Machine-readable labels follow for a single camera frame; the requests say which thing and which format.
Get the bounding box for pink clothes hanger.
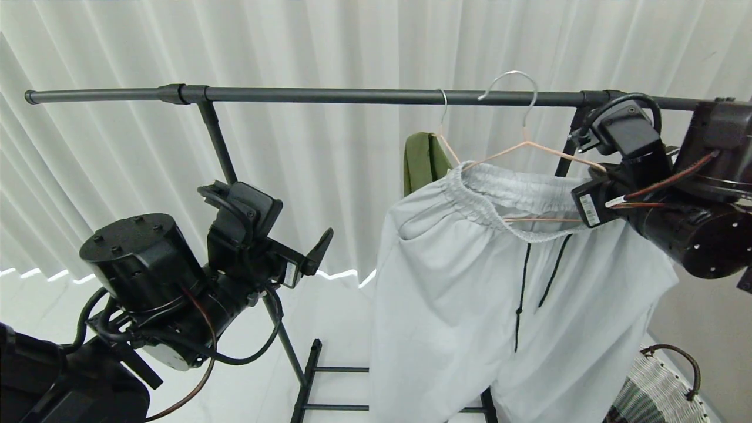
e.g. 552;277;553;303
434;89;463;166
461;70;607;224

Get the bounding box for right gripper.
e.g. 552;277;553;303
571;175;648;230

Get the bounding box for pale grey garment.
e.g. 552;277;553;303
367;162;681;423

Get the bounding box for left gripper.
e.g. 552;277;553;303
199;227;334;331

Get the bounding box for white laundry basket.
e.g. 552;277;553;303
602;344;711;423

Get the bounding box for black clothes rack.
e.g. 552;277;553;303
25;84;735;423

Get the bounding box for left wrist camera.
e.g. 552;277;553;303
197;180;284;265

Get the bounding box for green shirt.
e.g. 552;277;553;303
403;132;454;197

